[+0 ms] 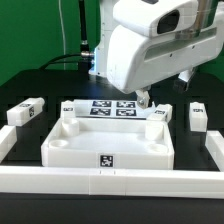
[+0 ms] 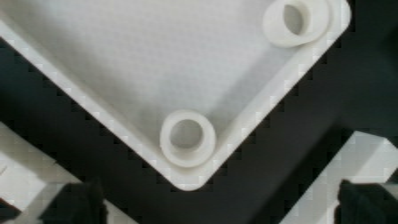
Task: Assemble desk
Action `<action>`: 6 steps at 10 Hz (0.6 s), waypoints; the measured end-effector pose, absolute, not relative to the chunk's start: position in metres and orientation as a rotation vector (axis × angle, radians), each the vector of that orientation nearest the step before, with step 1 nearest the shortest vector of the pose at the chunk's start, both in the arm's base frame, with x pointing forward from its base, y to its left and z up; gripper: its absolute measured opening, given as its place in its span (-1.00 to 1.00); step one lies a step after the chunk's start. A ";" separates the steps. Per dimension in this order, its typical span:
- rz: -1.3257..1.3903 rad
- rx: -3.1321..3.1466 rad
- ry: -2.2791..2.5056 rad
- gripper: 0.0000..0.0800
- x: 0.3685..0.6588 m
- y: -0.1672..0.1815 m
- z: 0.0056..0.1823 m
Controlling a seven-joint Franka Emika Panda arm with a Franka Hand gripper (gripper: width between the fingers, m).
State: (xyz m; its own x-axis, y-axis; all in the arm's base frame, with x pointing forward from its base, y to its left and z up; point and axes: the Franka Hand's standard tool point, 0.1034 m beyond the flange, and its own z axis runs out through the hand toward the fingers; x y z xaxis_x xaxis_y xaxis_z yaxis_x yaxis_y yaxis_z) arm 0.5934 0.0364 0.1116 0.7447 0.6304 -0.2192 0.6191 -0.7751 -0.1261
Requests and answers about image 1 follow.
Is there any white marker base plate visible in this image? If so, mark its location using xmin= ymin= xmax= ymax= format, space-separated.
xmin=74 ymin=99 xmax=155 ymax=119

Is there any white fence wall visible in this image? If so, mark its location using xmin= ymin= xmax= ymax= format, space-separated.
xmin=0 ymin=125 xmax=17 ymax=163
xmin=205 ymin=131 xmax=224 ymax=172
xmin=0 ymin=166 xmax=224 ymax=199

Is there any white right fence wall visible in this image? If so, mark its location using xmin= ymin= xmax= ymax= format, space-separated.
xmin=205 ymin=131 xmax=224 ymax=172

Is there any black cable with connector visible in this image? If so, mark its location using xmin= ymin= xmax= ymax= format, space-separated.
xmin=39 ymin=50 xmax=96 ymax=71

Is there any white front fence wall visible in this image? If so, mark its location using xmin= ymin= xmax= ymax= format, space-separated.
xmin=0 ymin=166 xmax=224 ymax=199

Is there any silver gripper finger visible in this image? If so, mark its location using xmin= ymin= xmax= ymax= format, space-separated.
xmin=173 ymin=68 xmax=195 ymax=93
xmin=135 ymin=89 xmax=150 ymax=109

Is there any white desk top tray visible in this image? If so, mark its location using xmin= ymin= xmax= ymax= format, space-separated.
xmin=41 ymin=118 xmax=174 ymax=170

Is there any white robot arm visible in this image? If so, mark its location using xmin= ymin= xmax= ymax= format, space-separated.
xmin=90 ymin=0 xmax=224 ymax=108

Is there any white thin cable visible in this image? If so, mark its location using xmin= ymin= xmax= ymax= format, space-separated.
xmin=58 ymin=0 xmax=67 ymax=71

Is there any black vertical cable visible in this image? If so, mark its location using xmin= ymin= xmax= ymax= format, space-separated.
xmin=78 ymin=0 xmax=90 ymax=53

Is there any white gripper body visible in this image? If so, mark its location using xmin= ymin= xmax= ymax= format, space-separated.
xmin=107 ymin=0 xmax=224 ymax=93

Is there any white left fence wall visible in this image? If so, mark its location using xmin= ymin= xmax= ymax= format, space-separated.
xmin=0 ymin=125 xmax=17 ymax=163

